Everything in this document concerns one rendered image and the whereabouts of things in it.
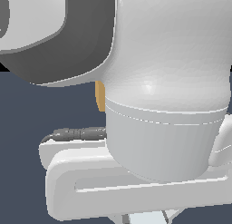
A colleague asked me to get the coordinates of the grey cable plug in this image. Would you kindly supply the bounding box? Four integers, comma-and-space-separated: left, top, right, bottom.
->
41, 127, 108, 144

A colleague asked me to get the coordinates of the tan wooden box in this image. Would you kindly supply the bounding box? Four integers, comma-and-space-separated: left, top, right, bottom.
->
94, 80, 107, 113

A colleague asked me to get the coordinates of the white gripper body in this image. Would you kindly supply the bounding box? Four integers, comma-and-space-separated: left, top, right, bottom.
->
38, 112, 232, 221

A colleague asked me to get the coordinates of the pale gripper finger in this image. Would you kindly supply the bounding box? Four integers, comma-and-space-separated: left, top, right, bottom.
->
161, 208, 186, 224
109, 214, 131, 224

